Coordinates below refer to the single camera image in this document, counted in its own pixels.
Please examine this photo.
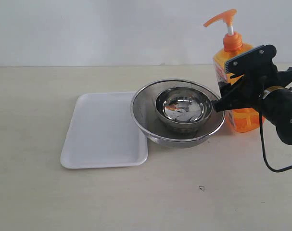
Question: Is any large stainless steel basin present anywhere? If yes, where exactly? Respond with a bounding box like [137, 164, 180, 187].
[130, 79, 225, 148]

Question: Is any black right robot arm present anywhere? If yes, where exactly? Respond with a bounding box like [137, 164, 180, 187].
[212, 62, 292, 145]

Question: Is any orange dish soap pump bottle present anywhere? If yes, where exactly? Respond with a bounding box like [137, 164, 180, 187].
[203, 9, 260, 133]

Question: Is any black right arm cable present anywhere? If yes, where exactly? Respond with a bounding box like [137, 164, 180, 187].
[258, 64, 292, 172]

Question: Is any white rectangular plastic tray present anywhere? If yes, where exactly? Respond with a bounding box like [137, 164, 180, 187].
[60, 92, 148, 169]

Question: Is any small stainless steel bowl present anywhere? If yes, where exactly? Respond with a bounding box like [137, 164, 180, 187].
[155, 87, 213, 133]

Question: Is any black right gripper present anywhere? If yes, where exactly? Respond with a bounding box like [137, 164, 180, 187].
[212, 62, 284, 112]

